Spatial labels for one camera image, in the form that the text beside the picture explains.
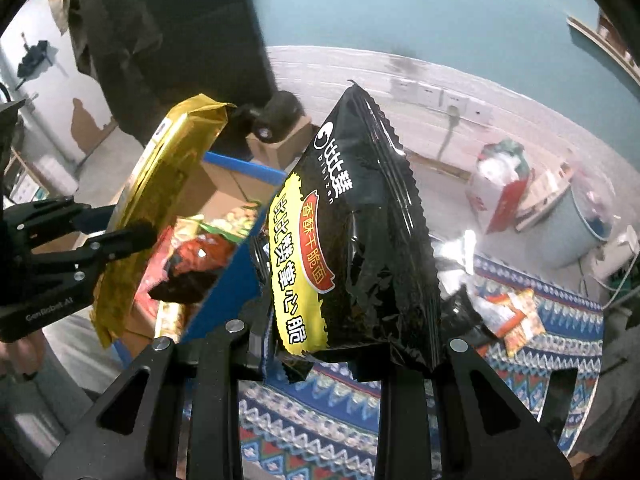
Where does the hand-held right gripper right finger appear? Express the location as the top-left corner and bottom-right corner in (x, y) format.
(350, 337), (573, 480)

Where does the glossy green snack packet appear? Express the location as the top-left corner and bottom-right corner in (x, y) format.
(197, 205), (261, 241)

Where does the black yellow snack packet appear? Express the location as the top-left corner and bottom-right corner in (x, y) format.
(267, 80), (441, 373)

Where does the black wall hanger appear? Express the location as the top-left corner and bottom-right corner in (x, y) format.
(15, 32), (56, 91)

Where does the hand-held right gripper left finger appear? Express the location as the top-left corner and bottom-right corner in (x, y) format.
(42, 300), (273, 480)

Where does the black cylindrical device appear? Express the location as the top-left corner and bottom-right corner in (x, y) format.
(235, 90), (305, 143)

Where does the blue trash bin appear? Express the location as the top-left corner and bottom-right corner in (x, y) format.
(545, 170), (616, 269)

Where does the cardboard box blue rim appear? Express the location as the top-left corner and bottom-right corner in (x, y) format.
(107, 150), (288, 361)

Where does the wooden wall shelf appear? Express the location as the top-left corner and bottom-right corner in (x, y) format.
(567, 15), (640, 86)

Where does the blue patterned tablecloth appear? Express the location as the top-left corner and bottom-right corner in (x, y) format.
(182, 252), (606, 480)

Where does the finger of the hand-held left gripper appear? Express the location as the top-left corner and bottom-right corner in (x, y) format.
(7, 197), (118, 251)
(25, 222), (158, 288)

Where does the grey plug with cable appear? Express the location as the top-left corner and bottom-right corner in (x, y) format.
(435, 105), (463, 166)

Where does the person's left hand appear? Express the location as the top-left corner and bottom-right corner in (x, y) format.
(0, 332), (45, 383)

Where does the orange snack packet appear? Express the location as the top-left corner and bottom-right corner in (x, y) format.
(502, 290), (548, 358)

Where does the gold snack packet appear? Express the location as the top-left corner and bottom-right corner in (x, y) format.
(90, 92), (238, 350)

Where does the silver snack packet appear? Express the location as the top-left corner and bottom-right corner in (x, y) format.
(435, 230), (481, 286)

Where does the white red snack packet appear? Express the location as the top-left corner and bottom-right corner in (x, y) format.
(472, 285), (526, 336)

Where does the red white shopping bag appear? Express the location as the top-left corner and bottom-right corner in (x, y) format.
(465, 139), (531, 235)

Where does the white paper carton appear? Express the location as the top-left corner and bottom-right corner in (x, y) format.
(515, 162), (576, 233)

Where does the small cardboard box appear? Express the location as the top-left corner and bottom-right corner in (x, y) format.
(247, 115), (313, 168)

